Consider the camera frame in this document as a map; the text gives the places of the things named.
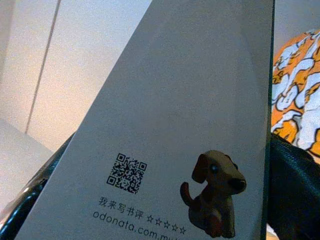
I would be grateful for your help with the yellow cartoon egg blanket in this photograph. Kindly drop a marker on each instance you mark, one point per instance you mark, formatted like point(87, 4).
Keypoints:
point(295, 87)

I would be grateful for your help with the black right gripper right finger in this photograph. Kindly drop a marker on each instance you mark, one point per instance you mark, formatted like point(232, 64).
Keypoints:
point(295, 195)

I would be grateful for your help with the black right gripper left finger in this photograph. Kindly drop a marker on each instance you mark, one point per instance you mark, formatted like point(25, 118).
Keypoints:
point(22, 215)

